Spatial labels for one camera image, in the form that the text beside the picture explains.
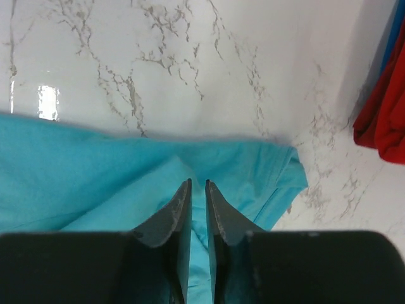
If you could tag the teal t shirt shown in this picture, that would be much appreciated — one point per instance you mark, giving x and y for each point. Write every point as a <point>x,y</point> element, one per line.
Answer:
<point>57,177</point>

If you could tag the folded red t shirt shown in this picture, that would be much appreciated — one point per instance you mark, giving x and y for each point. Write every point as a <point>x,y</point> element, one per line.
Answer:
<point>380,123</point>

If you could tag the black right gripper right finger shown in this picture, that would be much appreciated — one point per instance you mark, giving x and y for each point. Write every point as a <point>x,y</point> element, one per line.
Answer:
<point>251,265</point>

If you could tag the folded blue t shirt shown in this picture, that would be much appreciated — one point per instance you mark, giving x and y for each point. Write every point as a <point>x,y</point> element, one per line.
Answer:
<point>394,33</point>

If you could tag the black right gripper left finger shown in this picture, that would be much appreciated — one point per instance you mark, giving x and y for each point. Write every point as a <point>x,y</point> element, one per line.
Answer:
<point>148,264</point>

